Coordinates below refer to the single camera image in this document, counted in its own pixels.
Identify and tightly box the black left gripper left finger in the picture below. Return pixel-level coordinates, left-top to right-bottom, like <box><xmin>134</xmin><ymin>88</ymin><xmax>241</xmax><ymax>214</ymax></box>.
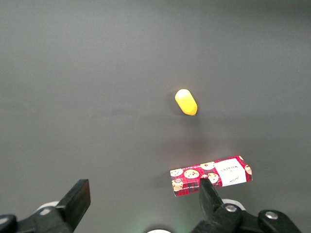
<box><xmin>0</xmin><ymin>179</ymin><xmax>91</xmax><ymax>233</ymax></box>

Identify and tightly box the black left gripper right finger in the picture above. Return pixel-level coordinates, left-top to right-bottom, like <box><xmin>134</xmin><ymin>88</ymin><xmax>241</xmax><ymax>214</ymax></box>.
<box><xmin>191</xmin><ymin>178</ymin><xmax>302</xmax><ymax>233</ymax></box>

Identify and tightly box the red plaid cookie box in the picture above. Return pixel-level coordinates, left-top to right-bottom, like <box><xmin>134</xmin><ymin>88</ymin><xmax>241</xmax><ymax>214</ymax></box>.
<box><xmin>170</xmin><ymin>155</ymin><xmax>253</xmax><ymax>197</ymax></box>

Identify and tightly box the yellow lemon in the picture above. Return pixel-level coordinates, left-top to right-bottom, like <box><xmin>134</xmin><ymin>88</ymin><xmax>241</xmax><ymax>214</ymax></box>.
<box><xmin>174</xmin><ymin>88</ymin><xmax>198</xmax><ymax>117</ymax></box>

